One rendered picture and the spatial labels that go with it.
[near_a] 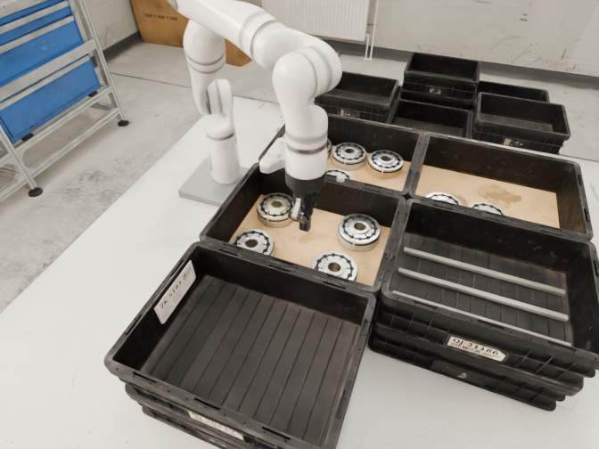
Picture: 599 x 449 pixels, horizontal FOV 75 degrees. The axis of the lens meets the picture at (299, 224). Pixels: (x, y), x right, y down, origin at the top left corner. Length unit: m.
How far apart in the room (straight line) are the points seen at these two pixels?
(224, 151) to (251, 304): 0.54
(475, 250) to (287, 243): 0.46
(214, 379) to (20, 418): 0.43
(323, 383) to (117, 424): 0.43
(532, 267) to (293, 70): 0.74
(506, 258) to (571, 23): 3.15
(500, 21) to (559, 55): 0.56
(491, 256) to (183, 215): 0.88
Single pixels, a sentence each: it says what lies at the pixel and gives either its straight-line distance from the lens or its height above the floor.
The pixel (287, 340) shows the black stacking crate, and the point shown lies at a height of 0.83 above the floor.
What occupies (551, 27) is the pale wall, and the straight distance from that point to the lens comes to 4.04.
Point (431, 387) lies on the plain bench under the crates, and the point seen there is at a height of 0.70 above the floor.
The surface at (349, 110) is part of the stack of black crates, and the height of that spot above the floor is 0.53.
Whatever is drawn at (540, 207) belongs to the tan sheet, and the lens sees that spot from 1.24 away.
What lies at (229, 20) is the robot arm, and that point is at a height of 1.34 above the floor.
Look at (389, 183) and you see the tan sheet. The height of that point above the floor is 0.83.
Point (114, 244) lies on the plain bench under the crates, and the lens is 1.26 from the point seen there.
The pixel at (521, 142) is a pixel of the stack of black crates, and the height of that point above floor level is 0.52.
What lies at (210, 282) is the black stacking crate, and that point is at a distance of 0.91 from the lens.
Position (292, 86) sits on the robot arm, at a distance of 0.58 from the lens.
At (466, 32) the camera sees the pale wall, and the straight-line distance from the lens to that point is 4.00.
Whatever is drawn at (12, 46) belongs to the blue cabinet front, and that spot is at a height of 0.75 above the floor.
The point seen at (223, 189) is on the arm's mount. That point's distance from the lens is 1.30.
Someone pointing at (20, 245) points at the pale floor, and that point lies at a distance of 2.54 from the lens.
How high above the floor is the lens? 1.55
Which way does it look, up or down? 45 degrees down
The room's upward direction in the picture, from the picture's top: straight up
